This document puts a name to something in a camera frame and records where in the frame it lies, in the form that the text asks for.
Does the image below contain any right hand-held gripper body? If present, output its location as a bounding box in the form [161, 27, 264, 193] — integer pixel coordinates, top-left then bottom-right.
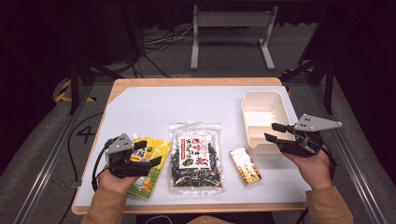
[276, 113, 344, 158]

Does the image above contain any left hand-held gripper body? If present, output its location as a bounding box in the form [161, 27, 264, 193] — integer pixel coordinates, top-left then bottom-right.
[105, 133, 153, 179]

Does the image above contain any yellow green drink pouch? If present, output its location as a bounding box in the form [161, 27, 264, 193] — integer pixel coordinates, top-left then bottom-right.
[126, 133, 172, 200]

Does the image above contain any cream plastic container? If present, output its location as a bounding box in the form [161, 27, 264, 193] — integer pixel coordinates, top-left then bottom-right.
[241, 90, 297, 156]

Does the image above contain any small yellow red box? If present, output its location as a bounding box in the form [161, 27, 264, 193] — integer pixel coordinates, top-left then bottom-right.
[228, 146, 263, 187]

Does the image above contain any clear bag of dried seaweed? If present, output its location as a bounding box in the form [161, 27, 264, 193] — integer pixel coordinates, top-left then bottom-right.
[167, 121, 226, 196]

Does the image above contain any person's left hand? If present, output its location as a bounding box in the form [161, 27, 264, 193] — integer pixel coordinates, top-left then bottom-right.
[98, 169, 139, 194]

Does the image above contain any person's right hand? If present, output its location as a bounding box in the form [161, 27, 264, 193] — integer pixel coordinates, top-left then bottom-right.
[283, 152, 333, 190]

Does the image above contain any black metal stand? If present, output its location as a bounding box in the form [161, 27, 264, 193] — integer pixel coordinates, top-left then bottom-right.
[65, 54, 125, 116]
[279, 54, 336, 116]

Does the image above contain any yellow black hazard tape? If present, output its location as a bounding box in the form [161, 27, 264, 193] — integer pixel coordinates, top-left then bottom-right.
[53, 78, 97, 104]

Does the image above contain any white metal stand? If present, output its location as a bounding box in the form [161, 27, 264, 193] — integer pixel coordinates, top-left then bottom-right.
[190, 4, 279, 71]

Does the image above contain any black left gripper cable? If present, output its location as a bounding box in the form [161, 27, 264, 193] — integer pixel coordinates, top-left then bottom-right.
[91, 138, 114, 192]

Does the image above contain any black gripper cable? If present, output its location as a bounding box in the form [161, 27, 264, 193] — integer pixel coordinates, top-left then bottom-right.
[91, 138, 114, 192]
[320, 143, 338, 181]

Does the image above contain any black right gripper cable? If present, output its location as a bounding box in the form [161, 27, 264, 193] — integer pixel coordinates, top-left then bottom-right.
[320, 143, 338, 181]

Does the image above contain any aluminium floor rail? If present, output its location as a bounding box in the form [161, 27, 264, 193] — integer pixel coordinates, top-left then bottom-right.
[12, 83, 95, 224]
[311, 83, 390, 224]

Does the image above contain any black floor cable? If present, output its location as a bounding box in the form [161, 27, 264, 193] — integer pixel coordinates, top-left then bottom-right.
[58, 111, 105, 224]

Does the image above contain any thin white cable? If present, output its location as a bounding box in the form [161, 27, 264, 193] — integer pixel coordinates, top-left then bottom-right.
[144, 214, 174, 224]

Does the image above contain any bundle of floor cables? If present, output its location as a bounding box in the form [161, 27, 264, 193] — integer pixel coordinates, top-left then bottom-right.
[141, 24, 194, 52]

